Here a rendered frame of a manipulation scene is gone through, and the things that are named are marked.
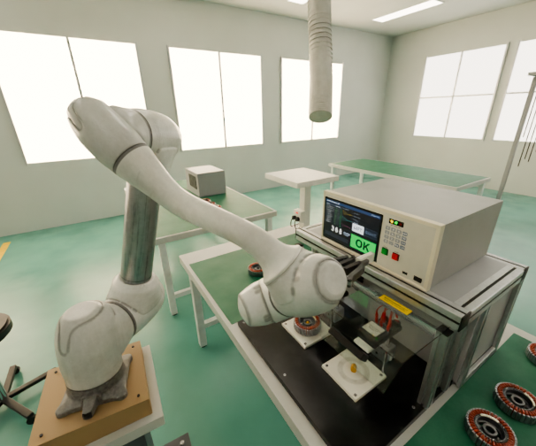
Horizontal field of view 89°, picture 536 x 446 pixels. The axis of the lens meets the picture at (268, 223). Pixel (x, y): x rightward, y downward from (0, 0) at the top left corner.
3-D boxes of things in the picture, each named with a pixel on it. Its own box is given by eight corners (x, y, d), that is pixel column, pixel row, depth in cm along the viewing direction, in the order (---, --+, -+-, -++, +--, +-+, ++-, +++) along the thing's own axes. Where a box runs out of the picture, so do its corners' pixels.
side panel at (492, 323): (459, 388, 89) (487, 309, 77) (449, 381, 92) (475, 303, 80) (496, 350, 103) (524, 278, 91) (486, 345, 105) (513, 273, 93)
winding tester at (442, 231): (425, 292, 78) (441, 226, 70) (320, 238, 112) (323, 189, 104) (487, 255, 97) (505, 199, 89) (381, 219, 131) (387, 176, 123)
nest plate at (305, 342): (304, 349, 102) (304, 347, 102) (281, 325, 114) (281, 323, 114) (333, 333, 110) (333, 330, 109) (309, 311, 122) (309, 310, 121)
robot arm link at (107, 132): (128, 138, 57) (165, 138, 70) (64, 76, 56) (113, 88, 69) (101, 182, 62) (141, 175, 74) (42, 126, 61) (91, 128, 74)
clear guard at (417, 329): (382, 395, 61) (386, 375, 59) (311, 329, 80) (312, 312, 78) (455, 334, 77) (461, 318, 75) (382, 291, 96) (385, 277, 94)
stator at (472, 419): (517, 468, 69) (523, 459, 68) (464, 443, 74) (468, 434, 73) (509, 427, 78) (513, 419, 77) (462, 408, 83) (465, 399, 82)
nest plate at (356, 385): (355, 403, 83) (356, 400, 83) (321, 367, 95) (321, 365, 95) (386, 378, 91) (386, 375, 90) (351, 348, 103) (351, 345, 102)
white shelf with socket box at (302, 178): (295, 250, 180) (297, 183, 163) (265, 232, 209) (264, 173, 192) (333, 238, 197) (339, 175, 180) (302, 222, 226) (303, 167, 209)
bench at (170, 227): (169, 320, 228) (153, 239, 200) (135, 241, 374) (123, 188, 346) (277, 279, 282) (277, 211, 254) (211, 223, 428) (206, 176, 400)
